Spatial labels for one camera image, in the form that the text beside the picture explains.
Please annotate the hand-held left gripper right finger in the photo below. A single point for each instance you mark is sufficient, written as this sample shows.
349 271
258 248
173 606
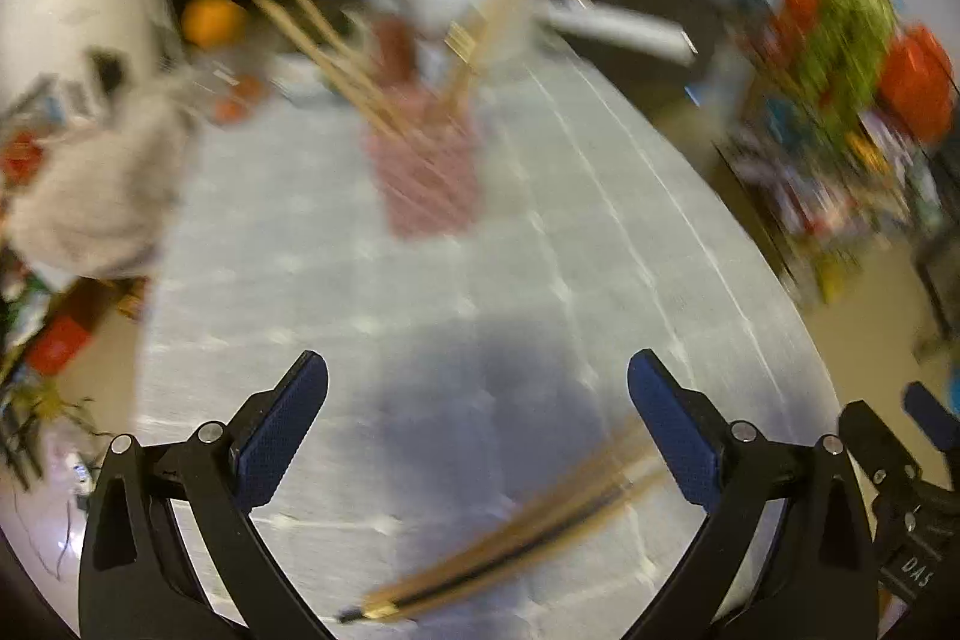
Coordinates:
675 430

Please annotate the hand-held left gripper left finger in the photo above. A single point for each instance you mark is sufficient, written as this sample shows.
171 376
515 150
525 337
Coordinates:
285 422

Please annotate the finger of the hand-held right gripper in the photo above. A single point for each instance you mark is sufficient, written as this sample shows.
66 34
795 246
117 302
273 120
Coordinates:
934 415
870 441

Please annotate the pile of wooden chopsticks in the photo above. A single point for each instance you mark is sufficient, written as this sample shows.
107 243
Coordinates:
570 490

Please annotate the black chopstick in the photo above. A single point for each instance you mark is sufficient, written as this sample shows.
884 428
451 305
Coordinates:
517 539

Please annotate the pink utensil holder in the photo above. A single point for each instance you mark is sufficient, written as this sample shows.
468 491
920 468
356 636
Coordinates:
427 183

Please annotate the wooden chopstick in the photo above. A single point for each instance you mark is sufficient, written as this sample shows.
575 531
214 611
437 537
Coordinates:
322 59
337 48

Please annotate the black chair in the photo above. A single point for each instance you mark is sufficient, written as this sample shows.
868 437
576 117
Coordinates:
941 250

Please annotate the grey checkered tablecloth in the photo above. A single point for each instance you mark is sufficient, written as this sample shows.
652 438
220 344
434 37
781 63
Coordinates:
450 325

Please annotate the red box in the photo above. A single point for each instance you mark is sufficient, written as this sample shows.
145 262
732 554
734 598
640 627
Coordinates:
58 344

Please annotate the floral cloth over side table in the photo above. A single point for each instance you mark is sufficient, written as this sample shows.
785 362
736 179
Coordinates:
105 183

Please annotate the red plastic bags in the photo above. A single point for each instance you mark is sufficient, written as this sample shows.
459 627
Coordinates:
919 85

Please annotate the clear jar of small oranges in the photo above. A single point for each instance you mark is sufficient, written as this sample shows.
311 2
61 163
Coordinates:
232 96

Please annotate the tall red spice jar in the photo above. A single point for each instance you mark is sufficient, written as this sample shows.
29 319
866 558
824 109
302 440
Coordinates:
394 51

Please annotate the green long beans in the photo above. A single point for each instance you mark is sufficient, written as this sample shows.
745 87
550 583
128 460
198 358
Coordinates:
851 33

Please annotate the orange fruit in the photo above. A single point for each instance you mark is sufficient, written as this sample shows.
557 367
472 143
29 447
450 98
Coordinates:
214 20

